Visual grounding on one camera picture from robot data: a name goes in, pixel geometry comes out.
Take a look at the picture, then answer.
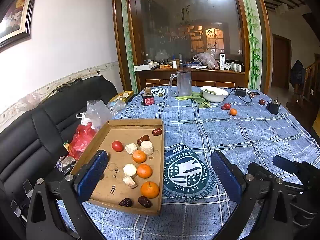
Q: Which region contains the clear plastic pitcher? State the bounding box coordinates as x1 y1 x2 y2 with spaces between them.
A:
169 70 192 96

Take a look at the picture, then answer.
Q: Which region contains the green leafy vegetable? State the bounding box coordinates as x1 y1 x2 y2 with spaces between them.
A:
175 92 212 108

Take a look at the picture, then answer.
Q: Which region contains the wooden glass cabinet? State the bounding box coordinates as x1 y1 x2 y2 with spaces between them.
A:
112 0 271 93

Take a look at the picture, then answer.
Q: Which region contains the white bowl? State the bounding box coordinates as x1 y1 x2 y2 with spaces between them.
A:
200 86 228 103

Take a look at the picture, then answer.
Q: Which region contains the blue plaid tablecloth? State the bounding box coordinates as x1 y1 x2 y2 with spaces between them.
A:
83 87 319 239

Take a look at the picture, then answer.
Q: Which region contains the black power adapter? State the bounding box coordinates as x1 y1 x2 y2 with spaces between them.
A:
234 87 247 97

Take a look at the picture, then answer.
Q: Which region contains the red tomato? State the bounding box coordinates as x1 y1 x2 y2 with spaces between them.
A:
224 103 231 110
111 140 124 152

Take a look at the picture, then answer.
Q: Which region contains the small orange tangerine far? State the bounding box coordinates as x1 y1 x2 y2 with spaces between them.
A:
229 108 237 115

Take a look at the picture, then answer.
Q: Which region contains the dark red date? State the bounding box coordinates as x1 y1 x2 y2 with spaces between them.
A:
138 196 152 209

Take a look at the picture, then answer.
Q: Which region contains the brown cardboard tray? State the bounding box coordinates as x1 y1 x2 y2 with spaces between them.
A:
71 119 164 215

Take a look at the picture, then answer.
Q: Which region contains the dark red ink bottle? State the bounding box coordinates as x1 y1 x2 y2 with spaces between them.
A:
141 87 155 106

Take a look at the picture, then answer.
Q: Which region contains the red plastic bag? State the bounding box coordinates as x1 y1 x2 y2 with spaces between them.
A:
68 122 96 160

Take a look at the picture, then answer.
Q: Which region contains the black sofa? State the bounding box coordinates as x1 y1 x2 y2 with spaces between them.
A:
1 76 117 239

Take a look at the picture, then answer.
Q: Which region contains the framed wall picture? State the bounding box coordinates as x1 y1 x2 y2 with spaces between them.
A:
1 0 35 51

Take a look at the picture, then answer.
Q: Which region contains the white sugarcane chunk front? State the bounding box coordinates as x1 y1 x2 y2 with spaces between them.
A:
123 176 137 189

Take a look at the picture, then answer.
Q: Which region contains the white sugarcane chunk square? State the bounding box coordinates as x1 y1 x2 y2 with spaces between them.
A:
125 143 138 155

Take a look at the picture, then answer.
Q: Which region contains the clear plastic bag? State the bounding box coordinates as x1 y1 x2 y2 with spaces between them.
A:
85 100 112 132

